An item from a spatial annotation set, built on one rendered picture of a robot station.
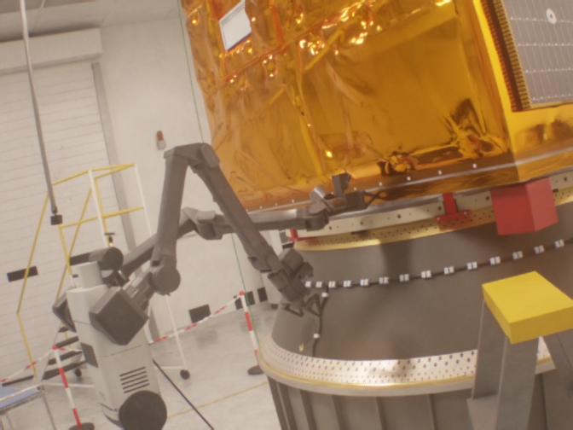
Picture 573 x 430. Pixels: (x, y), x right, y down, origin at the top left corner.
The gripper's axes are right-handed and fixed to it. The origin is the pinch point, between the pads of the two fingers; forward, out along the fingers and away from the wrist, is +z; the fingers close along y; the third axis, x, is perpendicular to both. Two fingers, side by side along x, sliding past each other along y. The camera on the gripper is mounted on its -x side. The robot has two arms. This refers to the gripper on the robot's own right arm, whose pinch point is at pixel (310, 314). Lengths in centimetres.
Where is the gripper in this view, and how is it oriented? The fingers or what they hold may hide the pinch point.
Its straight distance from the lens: 201.1
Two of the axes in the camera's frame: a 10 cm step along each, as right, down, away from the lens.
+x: -5.6, 6.6, -5.0
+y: -5.9, 1.0, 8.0
